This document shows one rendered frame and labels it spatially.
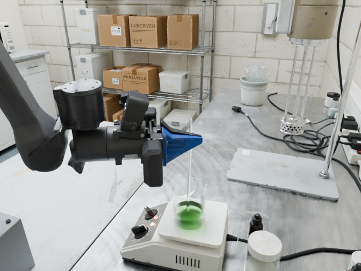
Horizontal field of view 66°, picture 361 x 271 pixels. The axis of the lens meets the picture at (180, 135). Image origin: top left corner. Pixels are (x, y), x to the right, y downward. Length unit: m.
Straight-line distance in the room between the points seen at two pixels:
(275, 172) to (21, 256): 0.67
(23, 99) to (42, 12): 3.49
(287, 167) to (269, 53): 2.02
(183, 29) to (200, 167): 1.86
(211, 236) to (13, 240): 0.35
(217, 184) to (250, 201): 0.11
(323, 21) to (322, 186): 0.43
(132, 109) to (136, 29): 2.39
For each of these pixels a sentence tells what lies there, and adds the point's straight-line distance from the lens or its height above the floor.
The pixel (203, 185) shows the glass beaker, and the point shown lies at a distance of 0.53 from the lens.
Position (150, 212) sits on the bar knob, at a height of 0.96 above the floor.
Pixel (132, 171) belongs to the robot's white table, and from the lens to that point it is 0.88.
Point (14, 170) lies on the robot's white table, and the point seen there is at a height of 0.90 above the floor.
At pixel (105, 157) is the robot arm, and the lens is 0.46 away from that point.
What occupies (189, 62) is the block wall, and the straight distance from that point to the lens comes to 3.00.
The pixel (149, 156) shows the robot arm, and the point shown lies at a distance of 0.38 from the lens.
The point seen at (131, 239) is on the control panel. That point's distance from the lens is 0.61.
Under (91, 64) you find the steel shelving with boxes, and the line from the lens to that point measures 3.05.
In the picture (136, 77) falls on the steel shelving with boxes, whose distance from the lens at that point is 2.80.
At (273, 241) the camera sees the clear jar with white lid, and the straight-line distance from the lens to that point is 0.56.
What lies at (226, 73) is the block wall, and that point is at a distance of 2.93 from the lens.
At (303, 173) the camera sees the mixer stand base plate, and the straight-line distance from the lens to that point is 0.92.
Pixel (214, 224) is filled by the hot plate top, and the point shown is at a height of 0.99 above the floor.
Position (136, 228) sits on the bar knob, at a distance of 0.59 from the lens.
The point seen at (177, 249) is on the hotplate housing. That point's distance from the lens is 0.54.
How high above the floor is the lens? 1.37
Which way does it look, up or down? 25 degrees down
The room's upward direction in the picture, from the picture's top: straight up
